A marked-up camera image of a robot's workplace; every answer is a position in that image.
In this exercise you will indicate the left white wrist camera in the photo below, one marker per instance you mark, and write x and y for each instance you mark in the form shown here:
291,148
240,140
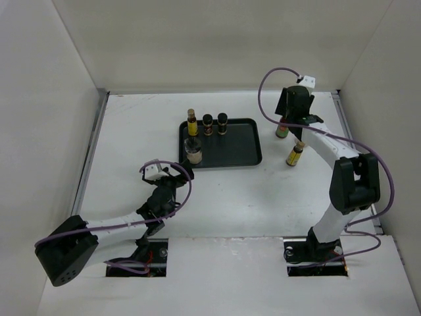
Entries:
154,171

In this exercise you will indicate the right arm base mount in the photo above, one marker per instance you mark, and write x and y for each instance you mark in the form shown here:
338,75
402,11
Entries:
304,259

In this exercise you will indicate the left aluminium table rail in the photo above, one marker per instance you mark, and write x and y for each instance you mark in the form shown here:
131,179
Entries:
76,205

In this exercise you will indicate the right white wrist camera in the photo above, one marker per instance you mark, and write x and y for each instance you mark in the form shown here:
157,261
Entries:
307,81

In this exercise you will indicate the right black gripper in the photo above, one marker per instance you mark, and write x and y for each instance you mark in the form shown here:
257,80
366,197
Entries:
282,106

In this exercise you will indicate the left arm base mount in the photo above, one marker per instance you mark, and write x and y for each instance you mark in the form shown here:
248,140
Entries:
148,260

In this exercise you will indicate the black plastic tray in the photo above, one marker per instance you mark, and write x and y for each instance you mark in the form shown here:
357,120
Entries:
239,147

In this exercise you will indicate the small brown spice jar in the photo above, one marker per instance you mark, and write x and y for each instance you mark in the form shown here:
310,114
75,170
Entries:
207,124

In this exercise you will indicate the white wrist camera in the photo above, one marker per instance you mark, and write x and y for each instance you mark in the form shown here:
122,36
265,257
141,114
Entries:
307,81
154,171

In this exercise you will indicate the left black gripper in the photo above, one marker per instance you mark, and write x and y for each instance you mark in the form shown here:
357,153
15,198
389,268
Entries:
180,180

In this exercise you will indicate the tall green sauce bottle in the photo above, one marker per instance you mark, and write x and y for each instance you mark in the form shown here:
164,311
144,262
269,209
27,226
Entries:
282,131

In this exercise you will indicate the small dark spice jar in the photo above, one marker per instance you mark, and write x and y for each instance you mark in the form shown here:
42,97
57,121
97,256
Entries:
222,121

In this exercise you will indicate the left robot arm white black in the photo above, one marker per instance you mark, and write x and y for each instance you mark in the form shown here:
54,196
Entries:
121,242

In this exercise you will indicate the small yellow-label bottle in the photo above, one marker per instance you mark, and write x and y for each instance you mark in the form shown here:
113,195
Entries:
192,127
295,154

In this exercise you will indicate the white shaker black cap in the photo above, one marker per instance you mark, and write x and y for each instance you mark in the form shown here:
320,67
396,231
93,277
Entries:
193,149

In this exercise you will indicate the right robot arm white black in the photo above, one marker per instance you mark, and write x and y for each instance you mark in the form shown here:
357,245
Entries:
355,183

